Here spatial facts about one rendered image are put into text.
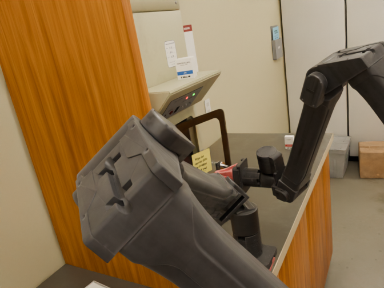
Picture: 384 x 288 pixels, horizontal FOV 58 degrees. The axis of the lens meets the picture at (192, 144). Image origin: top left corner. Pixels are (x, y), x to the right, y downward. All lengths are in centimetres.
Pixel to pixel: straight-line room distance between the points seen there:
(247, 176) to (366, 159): 277
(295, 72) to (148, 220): 377
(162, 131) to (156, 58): 74
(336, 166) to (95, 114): 308
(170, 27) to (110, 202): 91
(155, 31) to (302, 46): 298
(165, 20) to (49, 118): 45
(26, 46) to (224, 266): 89
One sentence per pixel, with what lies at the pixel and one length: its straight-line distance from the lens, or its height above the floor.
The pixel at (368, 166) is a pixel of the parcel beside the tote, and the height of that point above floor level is 13.
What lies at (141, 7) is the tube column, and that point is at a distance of 101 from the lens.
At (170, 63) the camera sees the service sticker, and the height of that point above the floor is 156.
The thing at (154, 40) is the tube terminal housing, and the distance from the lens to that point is 104.
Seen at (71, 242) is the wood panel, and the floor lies 104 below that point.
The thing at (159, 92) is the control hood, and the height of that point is 151.
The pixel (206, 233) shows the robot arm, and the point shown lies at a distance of 25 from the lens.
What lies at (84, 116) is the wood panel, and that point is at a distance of 96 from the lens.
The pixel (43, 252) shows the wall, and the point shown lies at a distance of 134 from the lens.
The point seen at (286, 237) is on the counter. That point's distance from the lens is 124.
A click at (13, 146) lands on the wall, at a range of 121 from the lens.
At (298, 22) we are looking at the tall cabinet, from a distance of 391.
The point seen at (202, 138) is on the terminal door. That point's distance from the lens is 108.
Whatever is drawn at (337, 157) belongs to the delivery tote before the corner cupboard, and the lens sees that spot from 369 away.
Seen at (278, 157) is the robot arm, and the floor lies 128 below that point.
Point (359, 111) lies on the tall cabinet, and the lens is 397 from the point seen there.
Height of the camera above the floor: 164
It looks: 18 degrees down
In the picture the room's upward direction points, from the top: 10 degrees counter-clockwise
